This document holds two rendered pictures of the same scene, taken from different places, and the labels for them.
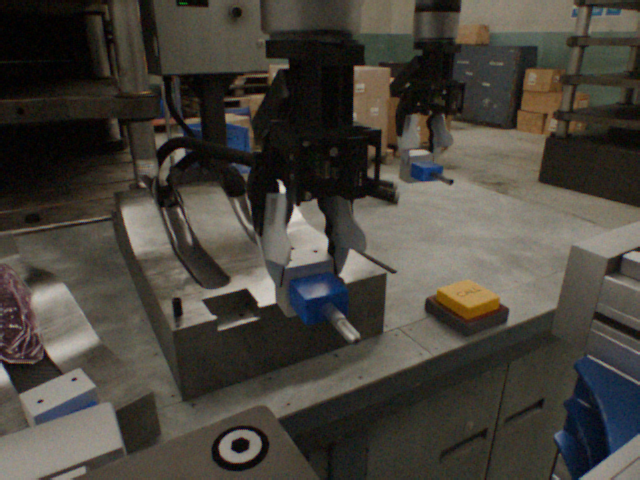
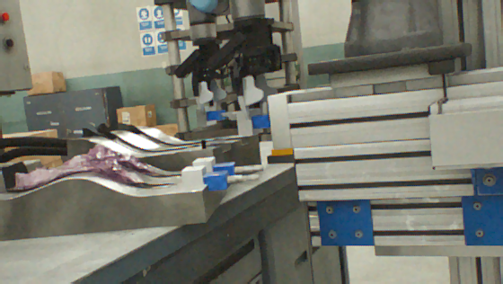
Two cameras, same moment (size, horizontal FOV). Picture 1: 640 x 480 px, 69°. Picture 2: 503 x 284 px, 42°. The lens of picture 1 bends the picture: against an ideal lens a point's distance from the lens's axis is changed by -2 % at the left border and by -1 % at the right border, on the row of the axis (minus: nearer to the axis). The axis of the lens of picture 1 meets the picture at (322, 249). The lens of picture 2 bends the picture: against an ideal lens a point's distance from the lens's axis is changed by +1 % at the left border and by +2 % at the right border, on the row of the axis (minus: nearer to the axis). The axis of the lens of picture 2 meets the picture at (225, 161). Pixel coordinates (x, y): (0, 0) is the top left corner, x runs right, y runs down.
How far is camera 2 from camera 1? 1.16 m
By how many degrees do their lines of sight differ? 37
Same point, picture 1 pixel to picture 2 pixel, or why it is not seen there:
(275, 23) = (247, 13)
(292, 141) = (264, 48)
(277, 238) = (251, 93)
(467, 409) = (296, 230)
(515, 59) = (102, 101)
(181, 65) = not seen: outside the picture
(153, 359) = not seen: hidden behind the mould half
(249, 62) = (21, 82)
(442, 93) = not seen: hidden behind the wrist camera
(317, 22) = (260, 12)
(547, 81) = (142, 117)
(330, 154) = (270, 54)
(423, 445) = (287, 252)
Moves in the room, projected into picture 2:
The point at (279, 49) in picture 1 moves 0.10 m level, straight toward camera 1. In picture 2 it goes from (249, 22) to (283, 13)
